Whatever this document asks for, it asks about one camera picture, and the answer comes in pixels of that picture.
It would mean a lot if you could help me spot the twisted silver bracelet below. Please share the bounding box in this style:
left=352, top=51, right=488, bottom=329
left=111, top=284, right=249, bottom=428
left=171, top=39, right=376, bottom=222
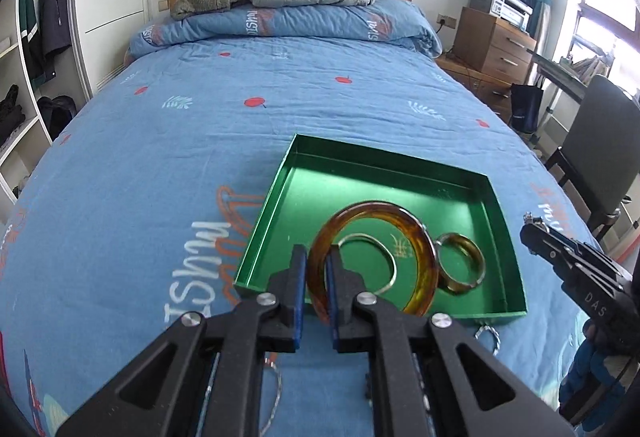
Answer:
left=475, top=324, right=502, bottom=358

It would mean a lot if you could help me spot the silver chain necklace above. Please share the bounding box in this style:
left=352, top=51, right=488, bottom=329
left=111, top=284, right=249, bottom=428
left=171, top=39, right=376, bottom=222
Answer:
left=257, top=357, right=283, bottom=430

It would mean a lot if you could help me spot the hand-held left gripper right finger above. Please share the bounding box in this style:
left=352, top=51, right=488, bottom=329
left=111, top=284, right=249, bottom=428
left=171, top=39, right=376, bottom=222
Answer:
left=325, top=251, right=576, bottom=437

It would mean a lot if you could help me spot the slanted drafting table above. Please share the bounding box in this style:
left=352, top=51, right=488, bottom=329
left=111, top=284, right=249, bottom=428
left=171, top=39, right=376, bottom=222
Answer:
left=530, top=50, right=596, bottom=103

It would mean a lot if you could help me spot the black folded clothing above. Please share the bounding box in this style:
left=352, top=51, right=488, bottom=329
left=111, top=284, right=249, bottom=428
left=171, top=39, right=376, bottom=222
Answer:
left=0, top=84, right=26, bottom=145

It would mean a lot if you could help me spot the wooden drawer chest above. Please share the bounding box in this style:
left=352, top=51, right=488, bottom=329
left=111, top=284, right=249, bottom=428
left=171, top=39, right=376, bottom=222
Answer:
left=457, top=7, right=536, bottom=85

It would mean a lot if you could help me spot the grey printer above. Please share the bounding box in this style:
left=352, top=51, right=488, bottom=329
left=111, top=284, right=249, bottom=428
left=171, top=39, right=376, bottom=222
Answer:
left=470, top=0, right=533, bottom=35

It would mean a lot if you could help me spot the dark hanging jacket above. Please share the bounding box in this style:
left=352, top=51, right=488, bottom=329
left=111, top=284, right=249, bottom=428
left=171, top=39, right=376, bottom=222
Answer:
left=37, top=0, right=73, bottom=83

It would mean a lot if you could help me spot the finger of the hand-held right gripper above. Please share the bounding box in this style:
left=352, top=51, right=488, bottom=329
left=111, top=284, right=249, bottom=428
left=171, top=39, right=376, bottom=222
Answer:
left=520, top=212, right=581, bottom=279

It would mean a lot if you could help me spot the blue printed quilt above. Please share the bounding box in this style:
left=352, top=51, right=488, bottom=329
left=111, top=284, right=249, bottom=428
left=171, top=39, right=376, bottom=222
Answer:
left=0, top=34, right=621, bottom=437

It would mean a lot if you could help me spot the green metal tray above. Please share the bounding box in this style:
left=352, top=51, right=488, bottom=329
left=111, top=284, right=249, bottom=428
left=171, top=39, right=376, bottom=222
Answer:
left=233, top=133, right=528, bottom=320

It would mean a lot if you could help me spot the dark chair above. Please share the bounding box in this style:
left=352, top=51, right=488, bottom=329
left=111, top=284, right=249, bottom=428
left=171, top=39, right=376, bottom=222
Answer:
left=545, top=74, right=640, bottom=240

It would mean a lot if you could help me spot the black bag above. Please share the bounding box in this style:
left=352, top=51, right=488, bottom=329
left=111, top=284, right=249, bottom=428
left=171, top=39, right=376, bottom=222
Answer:
left=37, top=96, right=78, bottom=140

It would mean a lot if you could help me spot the white wardrobe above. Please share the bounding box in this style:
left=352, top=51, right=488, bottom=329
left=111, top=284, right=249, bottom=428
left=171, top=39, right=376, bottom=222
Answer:
left=0, top=0, right=151, bottom=208

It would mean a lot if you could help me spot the small amber bangle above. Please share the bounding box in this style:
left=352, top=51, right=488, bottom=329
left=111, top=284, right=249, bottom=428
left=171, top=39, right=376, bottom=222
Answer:
left=434, top=232, right=487, bottom=295

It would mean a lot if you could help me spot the person's right hand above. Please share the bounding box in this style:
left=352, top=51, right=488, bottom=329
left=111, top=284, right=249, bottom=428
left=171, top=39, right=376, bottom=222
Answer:
left=559, top=322, right=640, bottom=423

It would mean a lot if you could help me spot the blue pillow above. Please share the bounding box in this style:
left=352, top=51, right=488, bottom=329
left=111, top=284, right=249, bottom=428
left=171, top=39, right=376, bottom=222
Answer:
left=127, top=0, right=443, bottom=63

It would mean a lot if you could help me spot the large amber bangle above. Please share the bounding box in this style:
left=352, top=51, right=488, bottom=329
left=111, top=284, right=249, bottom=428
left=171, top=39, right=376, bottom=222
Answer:
left=306, top=202, right=440, bottom=325

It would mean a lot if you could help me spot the dark tote bag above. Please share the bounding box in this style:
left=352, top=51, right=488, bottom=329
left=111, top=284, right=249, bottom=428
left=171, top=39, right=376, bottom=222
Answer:
left=509, top=84, right=545, bottom=134

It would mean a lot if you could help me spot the green and white garment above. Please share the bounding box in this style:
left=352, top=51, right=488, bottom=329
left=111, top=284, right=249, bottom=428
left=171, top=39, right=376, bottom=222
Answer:
left=17, top=0, right=41, bottom=68

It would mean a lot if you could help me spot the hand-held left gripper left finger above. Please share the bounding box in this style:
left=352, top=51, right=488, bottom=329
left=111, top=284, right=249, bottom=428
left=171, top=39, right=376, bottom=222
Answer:
left=55, top=244, right=308, bottom=437

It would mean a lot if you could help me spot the low wooden cabinet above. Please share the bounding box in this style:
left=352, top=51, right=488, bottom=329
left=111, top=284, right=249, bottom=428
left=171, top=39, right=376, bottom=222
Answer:
left=435, top=54, right=526, bottom=123

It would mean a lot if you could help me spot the plain silver bangle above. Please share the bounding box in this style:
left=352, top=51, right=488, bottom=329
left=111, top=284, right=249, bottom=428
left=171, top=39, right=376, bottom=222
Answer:
left=336, top=233, right=397, bottom=295

